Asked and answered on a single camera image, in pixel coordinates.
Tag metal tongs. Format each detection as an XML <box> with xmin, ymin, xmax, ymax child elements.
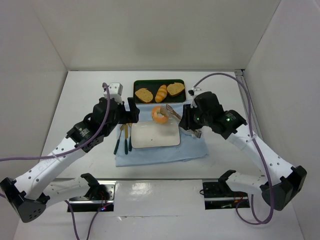
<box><xmin>165</xmin><ymin>104</ymin><xmax>202</xmax><ymax>139</ymax></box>

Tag brown bread slice right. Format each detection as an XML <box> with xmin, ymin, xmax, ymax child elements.
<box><xmin>166</xmin><ymin>82</ymin><xmax>185</xmax><ymax>97</ymax></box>

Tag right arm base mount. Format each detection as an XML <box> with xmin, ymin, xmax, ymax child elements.
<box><xmin>199</xmin><ymin>181</ymin><xmax>250</xmax><ymax>210</ymax></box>

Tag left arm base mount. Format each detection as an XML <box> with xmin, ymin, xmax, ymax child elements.
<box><xmin>68</xmin><ymin>180</ymin><xmax>116</xmax><ymax>213</ymax></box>

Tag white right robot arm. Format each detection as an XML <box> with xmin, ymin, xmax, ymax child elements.
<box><xmin>182</xmin><ymin>87</ymin><xmax>307</xmax><ymax>211</ymax></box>

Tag golden bread roll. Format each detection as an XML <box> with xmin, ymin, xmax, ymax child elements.
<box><xmin>154</xmin><ymin>84</ymin><xmax>168</xmax><ymax>103</ymax></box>

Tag white rectangular plate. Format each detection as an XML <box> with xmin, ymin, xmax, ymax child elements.
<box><xmin>131</xmin><ymin>119</ymin><xmax>181</xmax><ymax>149</ymax></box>

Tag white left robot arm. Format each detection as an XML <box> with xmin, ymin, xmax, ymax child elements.
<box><xmin>0</xmin><ymin>97</ymin><xmax>140</xmax><ymax>223</ymax></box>

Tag pink glazed donut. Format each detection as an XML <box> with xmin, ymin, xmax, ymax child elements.
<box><xmin>151</xmin><ymin>106</ymin><xmax>169</xmax><ymax>124</ymax></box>

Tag brown bread slice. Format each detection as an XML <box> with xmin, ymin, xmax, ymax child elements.
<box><xmin>134</xmin><ymin>88</ymin><xmax>154</xmax><ymax>104</ymax></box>
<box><xmin>166</xmin><ymin>82</ymin><xmax>185</xmax><ymax>97</ymax></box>

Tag light blue cloth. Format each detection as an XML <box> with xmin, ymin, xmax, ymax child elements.
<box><xmin>115</xmin><ymin>104</ymin><xmax>209</xmax><ymax>167</ymax></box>

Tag gold knife green handle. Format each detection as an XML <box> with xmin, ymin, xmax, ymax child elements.
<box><xmin>124</xmin><ymin>124</ymin><xmax>129</xmax><ymax>155</ymax></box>

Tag dark green tray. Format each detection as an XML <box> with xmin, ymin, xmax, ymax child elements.
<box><xmin>133</xmin><ymin>79</ymin><xmax>187</xmax><ymax>104</ymax></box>

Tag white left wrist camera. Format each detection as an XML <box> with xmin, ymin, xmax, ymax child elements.
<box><xmin>102</xmin><ymin>82</ymin><xmax>123</xmax><ymax>104</ymax></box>

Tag gold spoon green handle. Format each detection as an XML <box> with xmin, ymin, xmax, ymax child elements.
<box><xmin>128</xmin><ymin>123</ymin><xmax>132</xmax><ymax>152</ymax></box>

